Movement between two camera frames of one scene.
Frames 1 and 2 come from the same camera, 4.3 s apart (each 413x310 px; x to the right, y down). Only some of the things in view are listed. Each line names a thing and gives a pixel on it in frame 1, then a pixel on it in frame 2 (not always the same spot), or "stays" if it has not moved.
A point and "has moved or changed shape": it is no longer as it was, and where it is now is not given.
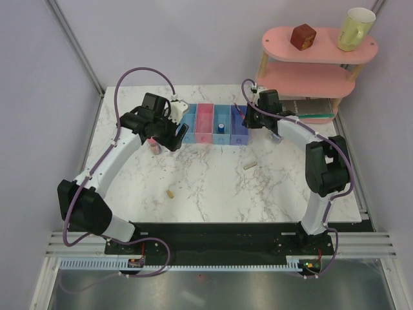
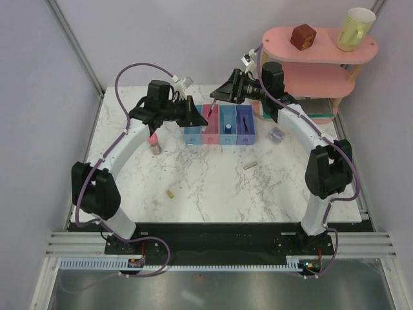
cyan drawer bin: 222,114 has moved or changed shape
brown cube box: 302,36 stays
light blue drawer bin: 190,119 has moved or changed shape
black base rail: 310,250 stays
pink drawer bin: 204,123 has moved or changed shape
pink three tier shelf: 321,70 stays
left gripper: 172,143 -> 192,117
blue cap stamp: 221,128 -> 228,127
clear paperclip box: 277,138 stays
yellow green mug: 355,28 stays
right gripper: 248,121 -> 232,90
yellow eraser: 170,194 stays
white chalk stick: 250,166 stays
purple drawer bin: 239,134 has moved or changed shape
